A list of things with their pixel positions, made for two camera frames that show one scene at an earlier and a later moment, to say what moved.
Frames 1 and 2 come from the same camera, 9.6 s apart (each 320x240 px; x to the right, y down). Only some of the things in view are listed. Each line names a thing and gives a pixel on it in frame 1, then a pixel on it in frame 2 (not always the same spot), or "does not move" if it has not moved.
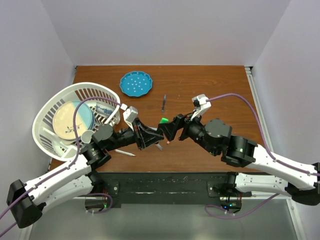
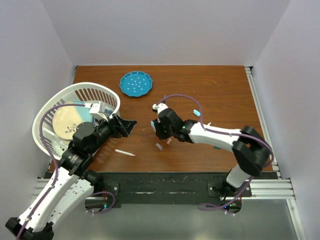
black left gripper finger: x=146 y=128 → x=126 y=127
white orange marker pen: x=124 y=152 does not move
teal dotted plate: x=136 y=83 does not move
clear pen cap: x=159 y=146 does not move
